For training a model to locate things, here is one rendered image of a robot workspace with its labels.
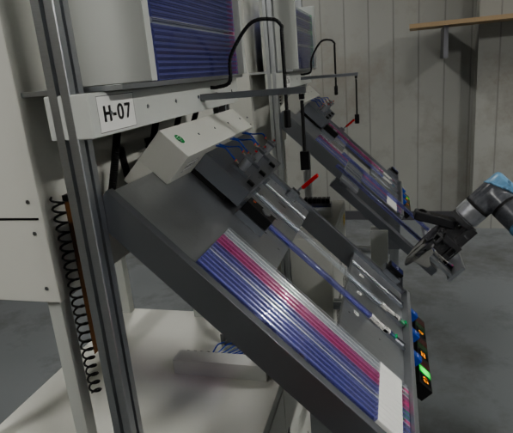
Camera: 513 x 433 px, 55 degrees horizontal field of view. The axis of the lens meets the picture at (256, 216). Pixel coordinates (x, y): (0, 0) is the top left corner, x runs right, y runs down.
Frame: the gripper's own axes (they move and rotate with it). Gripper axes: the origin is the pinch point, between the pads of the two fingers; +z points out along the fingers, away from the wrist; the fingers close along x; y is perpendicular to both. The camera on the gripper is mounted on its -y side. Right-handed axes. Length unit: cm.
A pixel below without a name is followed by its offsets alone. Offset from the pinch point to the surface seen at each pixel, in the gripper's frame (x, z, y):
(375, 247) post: 26.3, 11.2, -2.7
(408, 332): -27.4, 6.3, 6.0
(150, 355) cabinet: -29, 65, -38
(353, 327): -42.8, 8.2, -9.2
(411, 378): -46.7, 6.3, 6.0
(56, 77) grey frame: -74, -4, -80
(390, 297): -11.8, 8.0, 1.5
